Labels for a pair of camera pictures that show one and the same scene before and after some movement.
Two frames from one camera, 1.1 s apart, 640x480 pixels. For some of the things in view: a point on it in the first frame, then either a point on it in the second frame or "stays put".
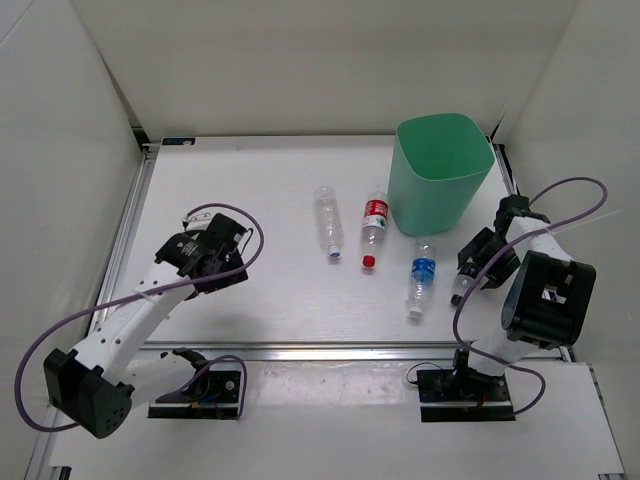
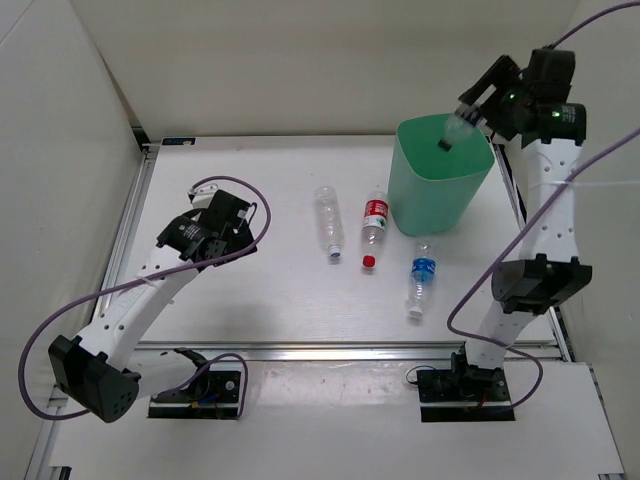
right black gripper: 474,249 → 504,69
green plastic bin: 439,174 stays put
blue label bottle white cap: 424,266 stays put
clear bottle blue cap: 328,220 stays put
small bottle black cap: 456,300 → 456,129
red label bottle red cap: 374,227 stays put
